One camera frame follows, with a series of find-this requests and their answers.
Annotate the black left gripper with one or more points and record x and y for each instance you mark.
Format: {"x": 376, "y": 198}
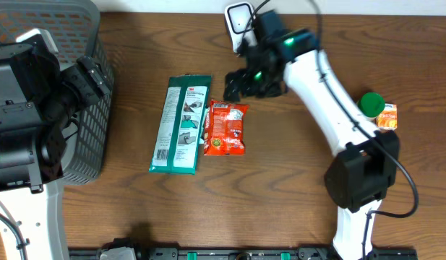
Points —
{"x": 91, "y": 74}

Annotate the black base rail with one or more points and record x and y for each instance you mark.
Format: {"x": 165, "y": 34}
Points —
{"x": 125, "y": 248}

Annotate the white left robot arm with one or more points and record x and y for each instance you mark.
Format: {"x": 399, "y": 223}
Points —
{"x": 38, "y": 101}

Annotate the white barcode scanner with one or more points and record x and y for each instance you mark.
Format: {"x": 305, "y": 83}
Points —
{"x": 236, "y": 16}

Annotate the mint green wipes pack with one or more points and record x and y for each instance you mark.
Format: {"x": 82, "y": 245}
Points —
{"x": 203, "y": 124}

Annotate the green white package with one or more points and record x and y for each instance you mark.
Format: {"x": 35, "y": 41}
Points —
{"x": 177, "y": 143}

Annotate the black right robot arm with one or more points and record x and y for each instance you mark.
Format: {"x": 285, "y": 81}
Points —
{"x": 365, "y": 160}

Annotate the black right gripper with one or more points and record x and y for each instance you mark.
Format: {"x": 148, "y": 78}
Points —
{"x": 234, "y": 84}

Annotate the grey plastic shopping basket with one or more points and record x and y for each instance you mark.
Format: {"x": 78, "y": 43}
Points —
{"x": 74, "y": 26}

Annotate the green lid spice jar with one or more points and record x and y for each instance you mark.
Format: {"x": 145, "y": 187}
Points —
{"x": 371, "y": 105}

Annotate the red snack bag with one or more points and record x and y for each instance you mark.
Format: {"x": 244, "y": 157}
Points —
{"x": 224, "y": 129}

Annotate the small orange box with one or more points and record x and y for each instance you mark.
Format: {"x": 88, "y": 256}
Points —
{"x": 388, "y": 118}

